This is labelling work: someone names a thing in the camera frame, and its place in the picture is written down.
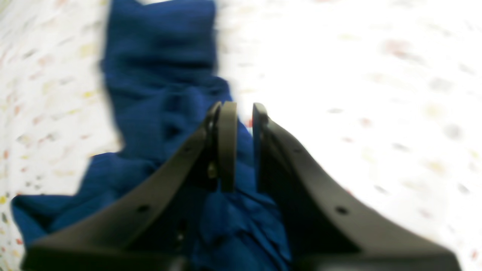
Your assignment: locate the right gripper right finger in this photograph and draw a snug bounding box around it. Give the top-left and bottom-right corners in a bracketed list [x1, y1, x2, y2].
[252, 103, 460, 271]

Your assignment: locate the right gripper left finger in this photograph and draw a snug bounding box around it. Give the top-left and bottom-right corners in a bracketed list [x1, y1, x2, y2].
[22, 101, 238, 271]

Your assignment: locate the dark blue t-shirt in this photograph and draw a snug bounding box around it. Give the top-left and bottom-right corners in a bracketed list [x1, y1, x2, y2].
[11, 0, 290, 271]

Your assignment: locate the terrazzo pattern table cloth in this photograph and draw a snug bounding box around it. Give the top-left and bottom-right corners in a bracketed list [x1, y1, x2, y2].
[1, 0, 481, 271]

